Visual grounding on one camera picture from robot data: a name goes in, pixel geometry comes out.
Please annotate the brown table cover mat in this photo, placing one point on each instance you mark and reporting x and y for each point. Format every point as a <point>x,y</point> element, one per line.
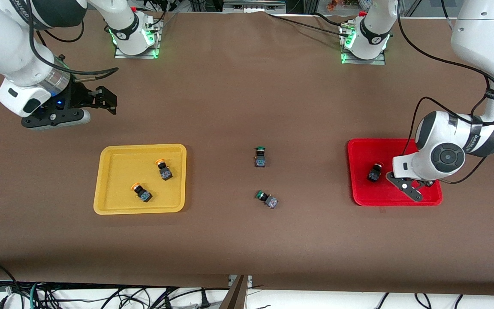
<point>247,240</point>

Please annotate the yellow plastic tray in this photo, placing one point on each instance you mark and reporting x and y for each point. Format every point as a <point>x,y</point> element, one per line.
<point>118,171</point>

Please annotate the red plastic tray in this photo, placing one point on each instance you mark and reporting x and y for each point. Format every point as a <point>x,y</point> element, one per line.
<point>362,193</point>

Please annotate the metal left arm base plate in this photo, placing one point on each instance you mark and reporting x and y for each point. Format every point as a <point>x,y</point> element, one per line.
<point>347,61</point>

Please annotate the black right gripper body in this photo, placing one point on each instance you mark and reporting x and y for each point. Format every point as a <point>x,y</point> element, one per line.
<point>79,95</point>

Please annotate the grey metal equipment box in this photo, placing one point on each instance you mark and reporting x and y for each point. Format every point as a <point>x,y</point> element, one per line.
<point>255,5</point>

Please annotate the green mushroom push button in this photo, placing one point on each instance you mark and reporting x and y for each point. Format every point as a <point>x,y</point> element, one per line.
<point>271,201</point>
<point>260,162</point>

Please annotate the black power plug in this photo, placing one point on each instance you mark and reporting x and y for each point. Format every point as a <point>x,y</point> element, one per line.
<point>204,299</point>

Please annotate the red mushroom push button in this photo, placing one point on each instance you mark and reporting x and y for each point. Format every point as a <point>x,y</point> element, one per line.
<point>374,174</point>

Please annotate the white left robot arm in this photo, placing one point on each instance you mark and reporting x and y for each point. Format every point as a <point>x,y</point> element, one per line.
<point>483,38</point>

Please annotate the yellow mushroom push button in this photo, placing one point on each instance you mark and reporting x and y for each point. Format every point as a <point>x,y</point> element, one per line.
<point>145,196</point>
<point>165,173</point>

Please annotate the dark table support post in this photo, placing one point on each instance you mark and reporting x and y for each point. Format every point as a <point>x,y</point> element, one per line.
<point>234,298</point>

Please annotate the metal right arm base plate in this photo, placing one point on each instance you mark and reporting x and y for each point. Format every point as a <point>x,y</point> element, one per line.
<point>120,55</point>

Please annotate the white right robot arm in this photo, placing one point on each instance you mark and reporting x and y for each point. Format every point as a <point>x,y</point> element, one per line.
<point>7,47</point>

